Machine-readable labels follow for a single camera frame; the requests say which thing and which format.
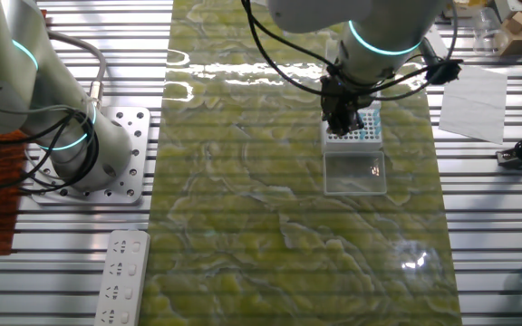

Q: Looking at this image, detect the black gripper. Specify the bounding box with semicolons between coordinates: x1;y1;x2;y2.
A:
320;74;365;138

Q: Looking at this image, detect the white tip rack clear lid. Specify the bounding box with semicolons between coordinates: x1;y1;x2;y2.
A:
320;107;388;197

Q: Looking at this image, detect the green marble pattern mat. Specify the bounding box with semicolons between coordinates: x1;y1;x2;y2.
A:
138;0;464;326

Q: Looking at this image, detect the white paper sheet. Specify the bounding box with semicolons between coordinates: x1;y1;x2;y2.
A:
437;62;509;146

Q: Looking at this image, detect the clear plastic cup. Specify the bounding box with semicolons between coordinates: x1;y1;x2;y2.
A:
471;6;510;56

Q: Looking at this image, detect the yellow box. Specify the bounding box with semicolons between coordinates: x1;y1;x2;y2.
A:
450;0;488;9

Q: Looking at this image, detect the small cardboard box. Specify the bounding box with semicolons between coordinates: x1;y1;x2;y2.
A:
498;11;522;58

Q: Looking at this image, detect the white box device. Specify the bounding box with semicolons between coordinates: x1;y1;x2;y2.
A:
494;0;522;22

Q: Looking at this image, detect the white power strip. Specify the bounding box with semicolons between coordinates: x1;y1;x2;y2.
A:
92;229;152;326

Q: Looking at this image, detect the black cable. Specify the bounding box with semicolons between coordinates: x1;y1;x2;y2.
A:
240;0;464;103
0;106;102;194

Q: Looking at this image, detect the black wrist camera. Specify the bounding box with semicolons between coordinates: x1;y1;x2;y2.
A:
421;38;465;86

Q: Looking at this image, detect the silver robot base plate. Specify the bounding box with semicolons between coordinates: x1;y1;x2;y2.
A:
29;106;152;206

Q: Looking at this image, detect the thick grey cable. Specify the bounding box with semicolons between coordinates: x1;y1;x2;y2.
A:
45;29;108;110

